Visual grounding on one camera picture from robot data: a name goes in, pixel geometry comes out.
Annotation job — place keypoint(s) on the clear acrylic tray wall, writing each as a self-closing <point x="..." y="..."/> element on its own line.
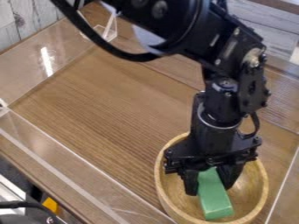
<point x="71" y="196"/>

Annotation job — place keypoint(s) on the yellow tag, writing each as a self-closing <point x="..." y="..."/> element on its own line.
<point x="51" y="204"/>

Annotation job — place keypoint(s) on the clear acrylic corner bracket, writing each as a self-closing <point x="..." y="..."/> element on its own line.
<point x="107" y="31"/>

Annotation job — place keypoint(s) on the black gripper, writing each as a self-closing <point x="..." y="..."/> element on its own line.
<point x="214" y="144"/>

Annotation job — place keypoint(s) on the green rectangular block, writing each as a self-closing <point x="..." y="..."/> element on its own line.
<point x="215" y="202"/>

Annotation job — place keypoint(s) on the brown wooden bowl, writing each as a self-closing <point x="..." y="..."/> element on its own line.
<point x="247" y="194"/>

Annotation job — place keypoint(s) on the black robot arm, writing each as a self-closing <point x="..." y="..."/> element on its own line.
<point x="197" y="29"/>

